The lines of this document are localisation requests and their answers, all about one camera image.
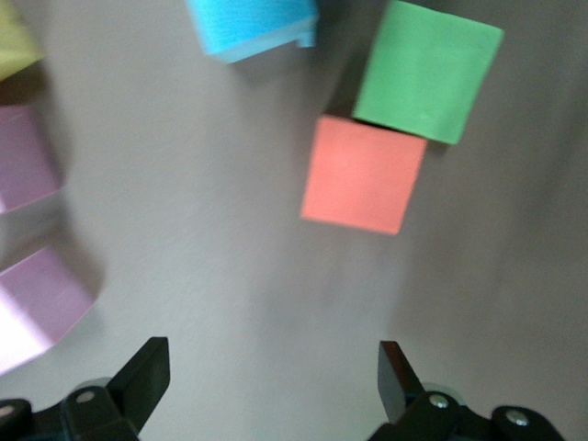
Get green foam cube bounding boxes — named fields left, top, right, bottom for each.
left=351, top=0, right=505, bottom=146

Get brown table cover sheet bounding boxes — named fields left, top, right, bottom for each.
left=0, top=0, right=588, bottom=441

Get orange foam cube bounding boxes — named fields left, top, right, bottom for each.
left=299, top=114, right=429, bottom=236

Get pink foam cube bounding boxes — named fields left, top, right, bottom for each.
left=0, top=245, right=100, bottom=376
left=0, top=104, right=65, bottom=215

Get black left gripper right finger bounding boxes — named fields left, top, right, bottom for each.
left=369, top=340, right=564, bottom=441

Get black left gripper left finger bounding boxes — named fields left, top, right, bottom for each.
left=0, top=337, right=171, bottom=441

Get blue foam cube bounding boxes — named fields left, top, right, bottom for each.
left=183, top=0, right=319, bottom=64

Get yellow foam cube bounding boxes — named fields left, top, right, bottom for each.
left=0, top=0, right=46, bottom=84

